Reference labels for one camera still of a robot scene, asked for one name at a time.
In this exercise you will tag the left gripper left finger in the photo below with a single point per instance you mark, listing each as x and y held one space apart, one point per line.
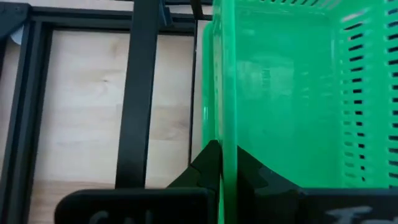
205 177

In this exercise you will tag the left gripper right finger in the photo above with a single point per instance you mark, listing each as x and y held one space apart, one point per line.
258 199

